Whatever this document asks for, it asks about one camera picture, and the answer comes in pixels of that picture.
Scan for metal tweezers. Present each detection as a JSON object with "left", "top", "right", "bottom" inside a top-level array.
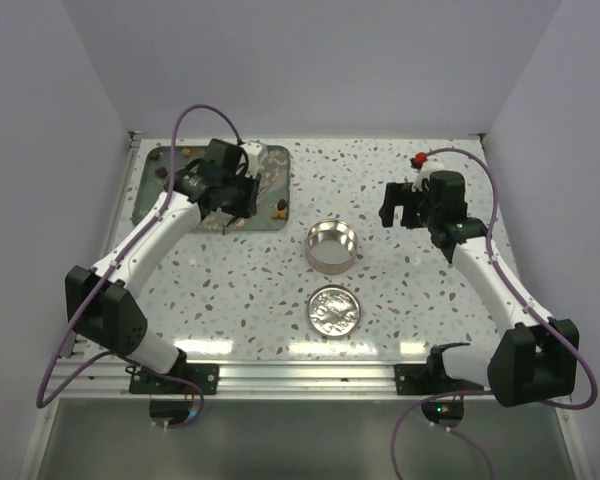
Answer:
[{"left": 221, "top": 216, "right": 245, "bottom": 235}]

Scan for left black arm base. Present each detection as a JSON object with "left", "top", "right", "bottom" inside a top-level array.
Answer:
[{"left": 125, "top": 363, "right": 220, "bottom": 395}]

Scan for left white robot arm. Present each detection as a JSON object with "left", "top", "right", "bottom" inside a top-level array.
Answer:
[{"left": 65, "top": 139, "right": 267, "bottom": 393}]

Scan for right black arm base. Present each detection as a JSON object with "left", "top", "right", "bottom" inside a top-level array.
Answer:
[{"left": 393, "top": 363, "right": 485, "bottom": 396}]

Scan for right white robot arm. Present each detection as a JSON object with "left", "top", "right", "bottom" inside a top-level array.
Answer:
[{"left": 379, "top": 170, "right": 579, "bottom": 407}]

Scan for round silver tin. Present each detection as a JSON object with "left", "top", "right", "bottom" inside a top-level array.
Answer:
[{"left": 305, "top": 219, "right": 359, "bottom": 275}]

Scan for green floral metal tray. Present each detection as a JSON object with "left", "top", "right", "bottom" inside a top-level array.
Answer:
[{"left": 130, "top": 143, "right": 291, "bottom": 233}]

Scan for embossed silver tin lid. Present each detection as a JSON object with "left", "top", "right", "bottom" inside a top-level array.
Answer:
[{"left": 306, "top": 284, "right": 362, "bottom": 338}]

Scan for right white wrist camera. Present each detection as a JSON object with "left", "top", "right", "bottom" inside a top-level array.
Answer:
[{"left": 411, "top": 152, "right": 445, "bottom": 192}]

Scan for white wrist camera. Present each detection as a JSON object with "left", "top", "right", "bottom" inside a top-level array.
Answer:
[
  {"left": 242, "top": 141, "right": 267, "bottom": 178},
  {"left": 411, "top": 152, "right": 445, "bottom": 192}
]

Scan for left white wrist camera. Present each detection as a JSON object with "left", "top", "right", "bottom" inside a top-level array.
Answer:
[{"left": 242, "top": 141, "right": 267, "bottom": 178}]

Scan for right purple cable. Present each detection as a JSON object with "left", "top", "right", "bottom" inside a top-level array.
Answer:
[{"left": 389, "top": 147, "right": 597, "bottom": 480}]

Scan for purple cable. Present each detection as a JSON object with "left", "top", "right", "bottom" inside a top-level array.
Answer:
[
  {"left": 35, "top": 103, "right": 246, "bottom": 429},
  {"left": 389, "top": 147, "right": 597, "bottom": 480}
]

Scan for aluminium mounting rail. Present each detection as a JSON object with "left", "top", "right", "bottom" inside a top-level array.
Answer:
[{"left": 44, "top": 339, "right": 496, "bottom": 401}]

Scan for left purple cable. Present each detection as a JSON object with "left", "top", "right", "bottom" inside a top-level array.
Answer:
[{"left": 35, "top": 103, "right": 246, "bottom": 429}]

